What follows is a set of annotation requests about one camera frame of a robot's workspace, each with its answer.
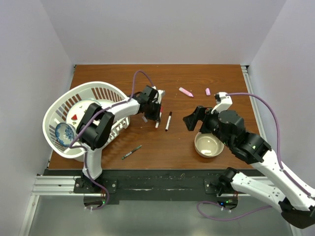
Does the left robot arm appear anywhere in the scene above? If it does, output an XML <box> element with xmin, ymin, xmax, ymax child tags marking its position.
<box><xmin>72</xmin><ymin>86</ymin><xmax>165</xmax><ymax>193</ymax></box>

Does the white marker black tip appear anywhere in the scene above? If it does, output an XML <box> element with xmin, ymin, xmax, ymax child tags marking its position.
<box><xmin>165</xmin><ymin>111</ymin><xmax>172</xmax><ymax>131</ymax></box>

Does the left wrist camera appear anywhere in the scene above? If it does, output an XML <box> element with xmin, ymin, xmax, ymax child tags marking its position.
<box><xmin>157</xmin><ymin>89</ymin><xmax>165</xmax><ymax>104</ymax></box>

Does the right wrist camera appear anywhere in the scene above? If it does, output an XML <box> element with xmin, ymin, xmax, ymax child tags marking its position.
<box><xmin>211</xmin><ymin>92</ymin><xmax>232</xmax><ymax>114</ymax></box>

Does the beige bowl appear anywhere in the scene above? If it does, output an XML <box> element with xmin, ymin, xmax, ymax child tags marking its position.
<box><xmin>194</xmin><ymin>132</ymin><xmax>224</xmax><ymax>158</ymax></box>

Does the pink highlighter cap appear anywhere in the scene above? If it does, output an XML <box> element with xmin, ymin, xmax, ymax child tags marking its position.
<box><xmin>205</xmin><ymin>88</ymin><xmax>211</xmax><ymax>96</ymax></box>

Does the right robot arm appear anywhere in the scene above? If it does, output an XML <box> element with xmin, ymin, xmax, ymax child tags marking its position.
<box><xmin>183</xmin><ymin>106</ymin><xmax>315</xmax><ymax>229</ymax></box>

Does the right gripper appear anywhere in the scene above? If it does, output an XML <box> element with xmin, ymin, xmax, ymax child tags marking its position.
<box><xmin>183</xmin><ymin>105</ymin><xmax>232</xmax><ymax>148</ymax></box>

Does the black mounting base plate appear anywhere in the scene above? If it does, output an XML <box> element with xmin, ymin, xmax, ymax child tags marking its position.
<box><xmin>73</xmin><ymin>170</ymin><xmax>225</xmax><ymax>204</ymax></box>

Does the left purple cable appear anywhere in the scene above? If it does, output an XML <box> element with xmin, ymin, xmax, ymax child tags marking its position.
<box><xmin>68</xmin><ymin>70</ymin><xmax>157</xmax><ymax>209</ymax></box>

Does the white laundry basket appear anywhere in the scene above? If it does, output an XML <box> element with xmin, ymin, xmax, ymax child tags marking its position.
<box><xmin>42</xmin><ymin>81</ymin><xmax>127</xmax><ymax>162</ymax></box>

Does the blue patterned bowl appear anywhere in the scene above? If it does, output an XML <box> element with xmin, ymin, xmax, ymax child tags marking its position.
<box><xmin>55</xmin><ymin>122</ymin><xmax>76</xmax><ymax>148</ymax></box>

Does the pink highlighter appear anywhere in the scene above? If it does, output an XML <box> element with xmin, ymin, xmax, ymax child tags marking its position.
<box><xmin>179</xmin><ymin>87</ymin><xmax>194</xmax><ymax>97</ymax></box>

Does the green pen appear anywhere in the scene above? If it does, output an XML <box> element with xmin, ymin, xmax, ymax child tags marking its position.
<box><xmin>122</xmin><ymin>145</ymin><xmax>142</xmax><ymax>160</ymax></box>

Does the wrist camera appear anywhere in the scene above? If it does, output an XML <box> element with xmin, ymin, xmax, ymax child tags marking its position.
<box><xmin>211</xmin><ymin>92</ymin><xmax>232</xmax><ymax>114</ymax></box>
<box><xmin>157</xmin><ymin>89</ymin><xmax>165</xmax><ymax>104</ymax></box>

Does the watermelon pattern plate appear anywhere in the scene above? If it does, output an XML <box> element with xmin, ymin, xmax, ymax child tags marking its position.
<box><xmin>66</xmin><ymin>99</ymin><xmax>100</xmax><ymax>128</ymax></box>

